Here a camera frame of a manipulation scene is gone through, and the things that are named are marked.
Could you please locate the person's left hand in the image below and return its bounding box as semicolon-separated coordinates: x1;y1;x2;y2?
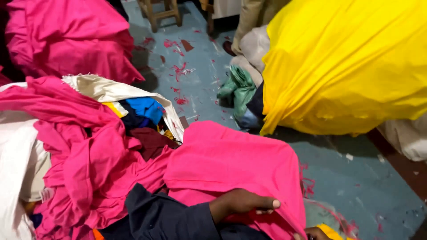
209;188;281;225

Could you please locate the person's right hand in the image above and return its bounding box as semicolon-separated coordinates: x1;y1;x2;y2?
293;226;332;240

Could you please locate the pink cloth piece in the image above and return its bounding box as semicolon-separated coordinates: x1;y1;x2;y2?
163;120;308;240

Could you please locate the yellow cloth piece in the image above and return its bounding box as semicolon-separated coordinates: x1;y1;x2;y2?
315;223;355;240

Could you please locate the light blue cloth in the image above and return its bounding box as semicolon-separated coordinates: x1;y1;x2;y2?
236;108;263;131

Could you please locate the navy cloth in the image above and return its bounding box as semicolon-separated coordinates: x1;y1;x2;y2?
246;81;265;118

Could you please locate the white sack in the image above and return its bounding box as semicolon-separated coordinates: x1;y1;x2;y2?
377;112;427;163

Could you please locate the green cloth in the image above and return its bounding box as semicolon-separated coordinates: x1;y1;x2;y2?
216;65;257;121

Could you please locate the maroon cloth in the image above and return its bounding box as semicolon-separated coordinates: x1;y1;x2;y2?
128;127;179;161

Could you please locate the large yellow cloth bundle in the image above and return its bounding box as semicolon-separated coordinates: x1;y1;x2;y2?
260;0;427;137

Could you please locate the beige cloth heap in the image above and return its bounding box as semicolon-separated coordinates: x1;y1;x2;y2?
230;25;271;88

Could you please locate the heap of pink cloths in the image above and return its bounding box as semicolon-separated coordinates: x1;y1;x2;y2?
0;76;175;240

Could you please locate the wooden furniture leg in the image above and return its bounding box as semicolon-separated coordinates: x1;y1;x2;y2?
199;0;215;35

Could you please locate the cream cloth sack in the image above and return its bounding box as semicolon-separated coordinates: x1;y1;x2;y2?
61;74;185;143

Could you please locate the wooden stool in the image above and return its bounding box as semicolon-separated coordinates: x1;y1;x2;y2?
136;0;183;33

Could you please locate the white cloth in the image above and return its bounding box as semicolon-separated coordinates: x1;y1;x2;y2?
0;81;51;240

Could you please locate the large pink cloth bundle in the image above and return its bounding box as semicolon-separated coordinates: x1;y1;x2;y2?
5;0;146;85

